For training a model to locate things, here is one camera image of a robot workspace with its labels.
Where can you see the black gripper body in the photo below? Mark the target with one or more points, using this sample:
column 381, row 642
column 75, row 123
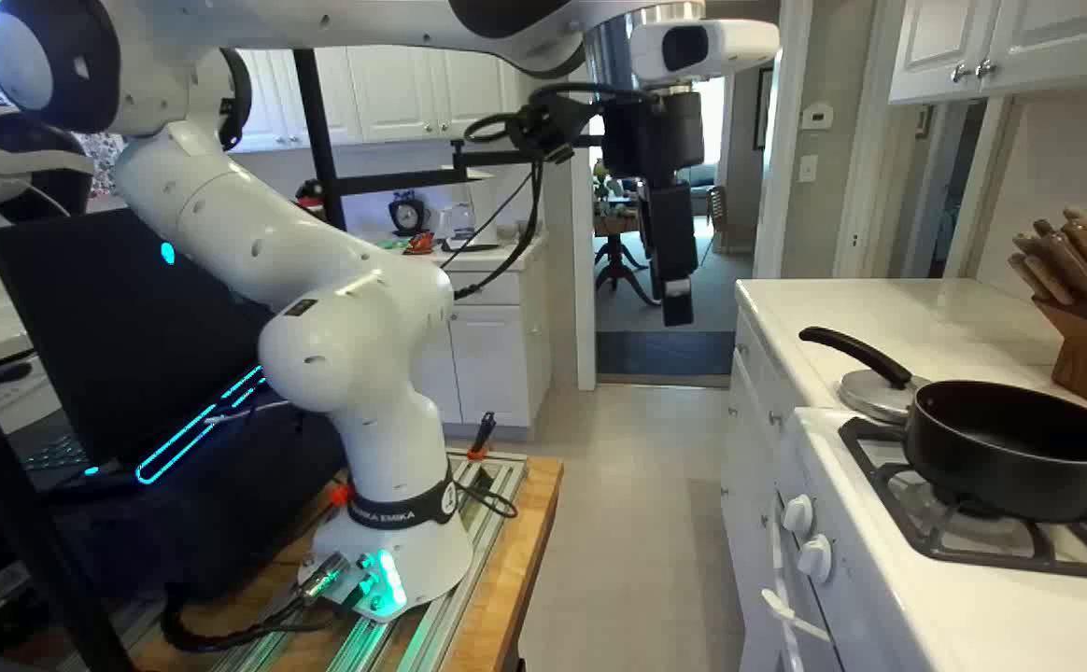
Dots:
column 650, row 137

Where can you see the black stove grate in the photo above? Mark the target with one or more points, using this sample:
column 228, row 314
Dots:
column 955, row 530

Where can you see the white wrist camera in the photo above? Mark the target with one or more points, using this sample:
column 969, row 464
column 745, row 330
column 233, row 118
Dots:
column 700, row 50

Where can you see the black camera stand pole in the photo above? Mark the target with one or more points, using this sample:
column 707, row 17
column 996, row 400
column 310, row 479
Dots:
column 318, row 137

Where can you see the black laptop with cyan lights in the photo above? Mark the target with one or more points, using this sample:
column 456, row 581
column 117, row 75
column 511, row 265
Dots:
column 148, row 353

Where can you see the white stove knob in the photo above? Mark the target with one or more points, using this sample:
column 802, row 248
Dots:
column 814, row 556
column 796, row 516

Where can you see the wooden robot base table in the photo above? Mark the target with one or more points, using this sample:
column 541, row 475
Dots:
column 472, row 627

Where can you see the wooden knife block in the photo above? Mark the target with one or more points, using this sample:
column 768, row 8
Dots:
column 1085, row 310

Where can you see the dark wooden pedestal table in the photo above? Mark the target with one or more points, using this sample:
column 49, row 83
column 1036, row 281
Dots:
column 615, row 220

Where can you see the black saucepan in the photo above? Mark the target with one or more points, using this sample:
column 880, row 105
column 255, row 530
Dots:
column 1000, row 444

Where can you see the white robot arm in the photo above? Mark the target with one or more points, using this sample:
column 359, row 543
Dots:
column 345, row 314

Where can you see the white gas stove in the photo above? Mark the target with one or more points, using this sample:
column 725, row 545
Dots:
column 849, row 563

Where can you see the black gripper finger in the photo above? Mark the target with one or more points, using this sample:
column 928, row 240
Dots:
column 681, row 255
column 658, row 212

